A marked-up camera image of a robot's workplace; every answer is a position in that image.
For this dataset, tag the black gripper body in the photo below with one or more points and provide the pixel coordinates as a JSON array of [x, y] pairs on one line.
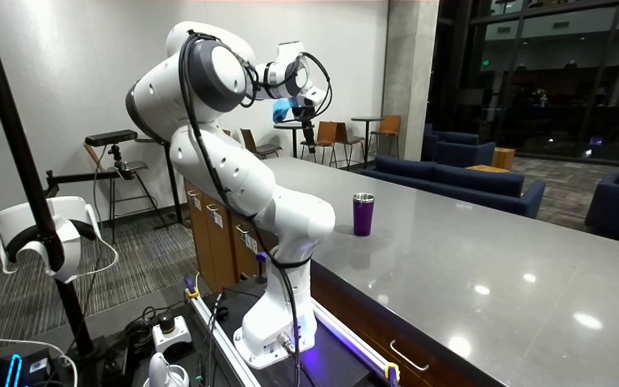
[[305, 113]]

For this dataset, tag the purple metal flask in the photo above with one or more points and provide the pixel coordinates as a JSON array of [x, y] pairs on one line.
[[363, 214]]

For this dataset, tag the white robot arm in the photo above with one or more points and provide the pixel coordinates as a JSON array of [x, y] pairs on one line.
[[210, 71]]

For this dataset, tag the wooden chair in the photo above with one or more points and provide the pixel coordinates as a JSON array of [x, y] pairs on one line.
[[331, 136]]

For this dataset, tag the wooden cabinet under counter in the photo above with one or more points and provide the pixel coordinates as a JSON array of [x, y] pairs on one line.
[[227, 246]]

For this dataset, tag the dark blue long sofa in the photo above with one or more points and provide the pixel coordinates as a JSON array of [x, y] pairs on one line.
[[498, 190]]

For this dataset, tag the black monitor stand pole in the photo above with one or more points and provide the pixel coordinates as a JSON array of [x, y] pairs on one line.
[[14, 130]]

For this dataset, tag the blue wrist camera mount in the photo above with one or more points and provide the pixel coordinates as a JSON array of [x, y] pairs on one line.
[[282, 110]]

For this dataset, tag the black stereo camera on tripod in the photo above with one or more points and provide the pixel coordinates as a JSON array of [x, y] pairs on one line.
[[111, 137]]

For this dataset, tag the aluminium rail frame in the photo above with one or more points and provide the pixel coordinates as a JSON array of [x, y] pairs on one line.
[[338, 357]]

